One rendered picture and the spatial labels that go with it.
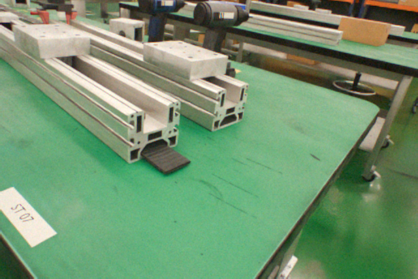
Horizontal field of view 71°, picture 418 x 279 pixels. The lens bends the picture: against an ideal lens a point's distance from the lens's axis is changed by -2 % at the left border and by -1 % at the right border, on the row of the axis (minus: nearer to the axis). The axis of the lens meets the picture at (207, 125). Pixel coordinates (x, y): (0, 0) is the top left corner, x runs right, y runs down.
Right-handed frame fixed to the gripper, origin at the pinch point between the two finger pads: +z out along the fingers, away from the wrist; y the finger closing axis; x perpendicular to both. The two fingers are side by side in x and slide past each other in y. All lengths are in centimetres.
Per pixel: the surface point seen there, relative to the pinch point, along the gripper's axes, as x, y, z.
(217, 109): -84, -4, 0
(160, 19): -41.2, 15.1, -10.0
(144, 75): -62, -5, -1
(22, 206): -85, -39, 4
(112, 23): -12.6, 15.0, -3.9
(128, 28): -19.1, 18.0, -3.4
